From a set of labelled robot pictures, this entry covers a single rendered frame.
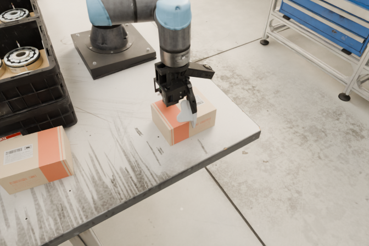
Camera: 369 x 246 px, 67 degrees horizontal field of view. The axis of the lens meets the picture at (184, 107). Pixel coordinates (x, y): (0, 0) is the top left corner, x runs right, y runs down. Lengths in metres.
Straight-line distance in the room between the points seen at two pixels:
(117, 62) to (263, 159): 1.03
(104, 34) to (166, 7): 0.55
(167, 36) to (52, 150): 0.42
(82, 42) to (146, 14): 0.55
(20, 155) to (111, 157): 0.23
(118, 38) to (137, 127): 0.40
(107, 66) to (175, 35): 0.50
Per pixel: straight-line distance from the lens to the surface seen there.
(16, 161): 0.82
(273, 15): 2.48
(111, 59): 1.10
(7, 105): 0.85
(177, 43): 0.64
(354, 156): 1.93
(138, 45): 1.16
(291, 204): 1.61
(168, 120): 0.79
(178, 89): 0.72
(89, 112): 0.97
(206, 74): 0.76
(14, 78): 0.80
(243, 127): 0.89
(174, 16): 0.60
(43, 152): 0.81
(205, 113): 0.81
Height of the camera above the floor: 1.37
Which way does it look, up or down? 46 degrees down
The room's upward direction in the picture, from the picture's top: straight up
